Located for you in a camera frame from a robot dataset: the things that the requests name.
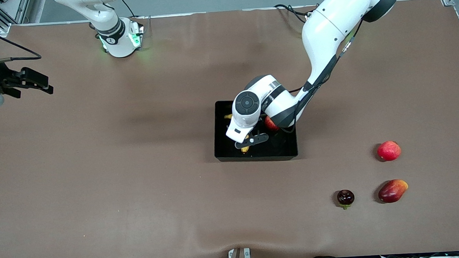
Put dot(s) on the brown table cover sheet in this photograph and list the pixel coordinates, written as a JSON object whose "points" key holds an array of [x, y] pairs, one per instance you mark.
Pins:
{"points": [[138, 189]]}

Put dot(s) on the yellow banana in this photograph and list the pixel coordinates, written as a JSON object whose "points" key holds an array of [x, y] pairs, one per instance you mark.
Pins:
{"points": [[245, 149]]}

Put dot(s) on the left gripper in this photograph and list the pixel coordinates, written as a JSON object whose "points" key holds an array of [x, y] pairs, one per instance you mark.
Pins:
{"points": [[254, 131]]}

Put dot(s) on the red orange mango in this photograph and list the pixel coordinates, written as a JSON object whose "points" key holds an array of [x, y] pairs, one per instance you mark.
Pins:
{"points": [[392, 191]]}

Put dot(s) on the red yellow apple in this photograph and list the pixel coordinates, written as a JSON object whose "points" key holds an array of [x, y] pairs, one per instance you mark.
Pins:
{"points": [[270, 125]]}

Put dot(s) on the black plastic box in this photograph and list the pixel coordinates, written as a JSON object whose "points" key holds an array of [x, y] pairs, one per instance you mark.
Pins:
{"points": [[281, 146]]}

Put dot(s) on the dark purple mangosteen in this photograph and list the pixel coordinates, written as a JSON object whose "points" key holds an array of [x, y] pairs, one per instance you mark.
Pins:
{"points": [[346, 197]]}

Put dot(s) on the red apple on table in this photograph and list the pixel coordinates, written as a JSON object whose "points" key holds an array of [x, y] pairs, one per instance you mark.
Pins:
{"points": [[389, 151]]}

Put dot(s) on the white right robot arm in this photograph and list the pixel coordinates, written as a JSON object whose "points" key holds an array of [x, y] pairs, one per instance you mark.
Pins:
{"points": [[115, 40]]}

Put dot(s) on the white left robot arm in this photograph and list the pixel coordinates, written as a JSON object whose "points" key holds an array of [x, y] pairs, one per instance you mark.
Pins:
{"points": [[326, 29]]}

